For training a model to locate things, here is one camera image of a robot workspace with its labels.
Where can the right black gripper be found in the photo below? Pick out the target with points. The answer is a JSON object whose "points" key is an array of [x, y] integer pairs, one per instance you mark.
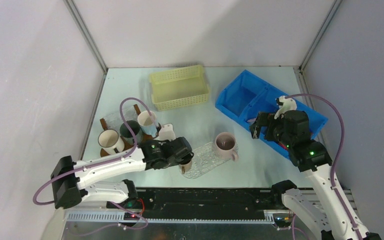
{"points": [[255, 127]]}

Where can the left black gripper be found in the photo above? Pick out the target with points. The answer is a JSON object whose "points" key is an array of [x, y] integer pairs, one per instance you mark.
{"points": [[176, 162]]}

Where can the brown mug black inside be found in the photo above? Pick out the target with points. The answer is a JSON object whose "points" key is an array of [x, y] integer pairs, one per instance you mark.
{"points": [[186, 167]]}

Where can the pink mug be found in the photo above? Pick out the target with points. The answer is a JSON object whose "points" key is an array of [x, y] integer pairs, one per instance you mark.
{"points": [[225, 146]]}

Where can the light blue mug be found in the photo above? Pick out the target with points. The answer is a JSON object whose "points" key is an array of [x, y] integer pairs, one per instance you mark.
{"points": [[148, 123]]}

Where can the dark grey mug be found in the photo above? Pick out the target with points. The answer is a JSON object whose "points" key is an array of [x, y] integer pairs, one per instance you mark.
{"points": [[131, 132]]}

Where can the white ribbed mug black rim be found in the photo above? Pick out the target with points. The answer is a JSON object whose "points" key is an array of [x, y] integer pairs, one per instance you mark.
{"points": [[111, 142]]}

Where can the clear container with brown lid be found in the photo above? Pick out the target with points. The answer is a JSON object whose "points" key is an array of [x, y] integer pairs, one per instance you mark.
{"points": [[114, 121]]}

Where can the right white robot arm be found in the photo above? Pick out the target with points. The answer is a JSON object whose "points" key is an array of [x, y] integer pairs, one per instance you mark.
{"points": [[337, 220]]}

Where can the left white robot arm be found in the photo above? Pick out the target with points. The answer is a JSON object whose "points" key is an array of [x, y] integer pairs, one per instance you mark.
{"points": [[77, 182]]}

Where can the brown wooden oval tray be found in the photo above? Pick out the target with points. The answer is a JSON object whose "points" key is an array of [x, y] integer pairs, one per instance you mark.
{"points": [[127, 146]]}

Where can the clear textured oval tray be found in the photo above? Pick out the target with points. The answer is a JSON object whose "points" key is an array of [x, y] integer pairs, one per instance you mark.
{"points": [[204, 161]]}

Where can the blue plastic divided bin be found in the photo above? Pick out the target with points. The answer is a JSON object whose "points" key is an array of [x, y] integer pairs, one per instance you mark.
{"points": [[248, 94]]}

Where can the yellow perforated plastic basket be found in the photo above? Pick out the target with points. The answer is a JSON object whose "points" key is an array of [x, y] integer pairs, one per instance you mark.
{"points": [[179, 87]]}

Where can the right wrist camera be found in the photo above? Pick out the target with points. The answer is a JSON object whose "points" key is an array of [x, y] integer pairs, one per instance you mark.
{"points": [[285, 104]]}

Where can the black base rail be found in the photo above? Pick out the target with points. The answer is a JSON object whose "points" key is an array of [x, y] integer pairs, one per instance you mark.
{"points": [[215, 204]]}

